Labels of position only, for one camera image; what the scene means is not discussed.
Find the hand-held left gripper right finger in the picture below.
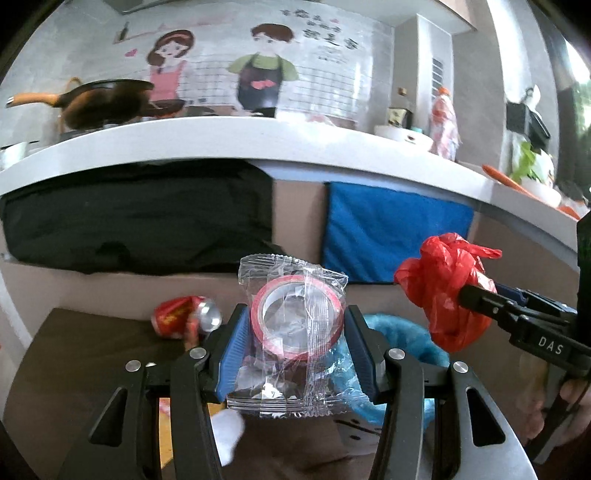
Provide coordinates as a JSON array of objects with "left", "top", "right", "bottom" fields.
[{"left": 344, "top": 305, "right": 539, "bottom": 480}]

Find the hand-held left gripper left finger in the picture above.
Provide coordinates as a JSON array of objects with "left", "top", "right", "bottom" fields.
[{"left": 58, "top": 302, "right": 252, "bottom": 480}]

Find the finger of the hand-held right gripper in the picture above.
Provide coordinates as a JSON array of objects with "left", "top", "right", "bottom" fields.
[
  {"left": 457, "top": 284, "right": 525, "bottom": 335},
  {"left": 496, "top": 284, "right": 578, "bottom": 321}
]

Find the red plastic bag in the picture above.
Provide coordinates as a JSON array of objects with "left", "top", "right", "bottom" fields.
[{"left": 394, "top": 233, "right": 503, "bottom": 354}]

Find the clear packet with red tape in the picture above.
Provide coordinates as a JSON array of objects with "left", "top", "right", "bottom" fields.
[{"left": 226, "top": 253, "right": 349, "bottom": 420}]

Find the white trash bin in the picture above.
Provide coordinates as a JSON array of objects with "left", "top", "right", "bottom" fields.
[{"left": 332, "top": 406, "right": 384, "bottom": 444}]

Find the white tissue wad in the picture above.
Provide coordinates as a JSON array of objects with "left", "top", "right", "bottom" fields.
[{"left": 210, "top": 408, "right": 245, "bottom": 457}]

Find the red gold snack packet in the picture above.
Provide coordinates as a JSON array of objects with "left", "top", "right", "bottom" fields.
[{"left": 158, "top": 396, "right": 175, "bottom": 462}]

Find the person's right hand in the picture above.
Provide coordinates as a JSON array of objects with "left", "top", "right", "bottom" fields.
[{"left": 524, "top": 364, "right": 591, "bottom": 446}]

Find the red drink can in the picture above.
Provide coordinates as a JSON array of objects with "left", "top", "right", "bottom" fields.
[{"left": 152, "top": 295, "right": 223, "bottom": 340}]

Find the white container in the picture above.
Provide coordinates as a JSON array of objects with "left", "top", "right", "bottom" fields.
[{"left": 519, "top": 175, "right": 563, "bottom": 207}]

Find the blue towel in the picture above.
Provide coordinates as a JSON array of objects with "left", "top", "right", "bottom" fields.
[{"left": 322, "top": 181, "right": 476, "bottom": 284}]

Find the brown cloth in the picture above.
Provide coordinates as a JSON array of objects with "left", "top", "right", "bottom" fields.
[{"left": 7, "top": 308, "right": 384, "bottom": 480}]

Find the green leafy vegetable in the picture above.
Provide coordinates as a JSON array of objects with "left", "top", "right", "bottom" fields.
[{"left": 510, "top": 141, "right": 555, "bottom": 183}]

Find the kitchen counter cabinet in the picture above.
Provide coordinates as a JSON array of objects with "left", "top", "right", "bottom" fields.
[{"left": 0, "top": 115, "right": 591, "bottom": 416}]

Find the black bag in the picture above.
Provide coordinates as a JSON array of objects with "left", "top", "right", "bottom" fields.
[{"left": 0, "top": 159, "right": 287, "bottom": 275}]

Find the bottle with red label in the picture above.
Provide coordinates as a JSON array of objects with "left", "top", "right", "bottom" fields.
[{"left": 428, "top": 87, "right": 462, "bottom": 161}]

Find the white bowl with red dots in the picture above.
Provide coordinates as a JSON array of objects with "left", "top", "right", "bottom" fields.
[{"left": 374, "top": 124, "right": 435, "bottom": 153}]

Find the white vented cabinet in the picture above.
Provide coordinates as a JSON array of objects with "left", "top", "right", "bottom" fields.
[{"left": 413, "top": 14, "right": 455, "bottom": 139}]

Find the small pale pot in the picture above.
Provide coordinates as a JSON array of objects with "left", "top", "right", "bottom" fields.
[{"left": 0, "top": 142, "right": 29, "bottom": 172}]

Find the range hood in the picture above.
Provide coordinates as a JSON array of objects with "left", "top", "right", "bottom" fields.
[{"left": 104, "top": 0, "right": 171, "bottom": 14}]

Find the black wall rack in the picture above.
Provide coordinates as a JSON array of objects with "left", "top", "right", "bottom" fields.
[{"left": 505, "top": 85, "right": 552, "bottom": 145}]

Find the cartoon couple wall sticker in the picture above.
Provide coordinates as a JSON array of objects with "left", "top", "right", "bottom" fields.
[{"left": 111, "top": 7, "right": 370, "bottom": 123}]

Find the black wok with wooden handle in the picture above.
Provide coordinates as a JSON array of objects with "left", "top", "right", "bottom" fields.
[{"left": 6, "top": 78, "right": 185, "bottom": 132}]

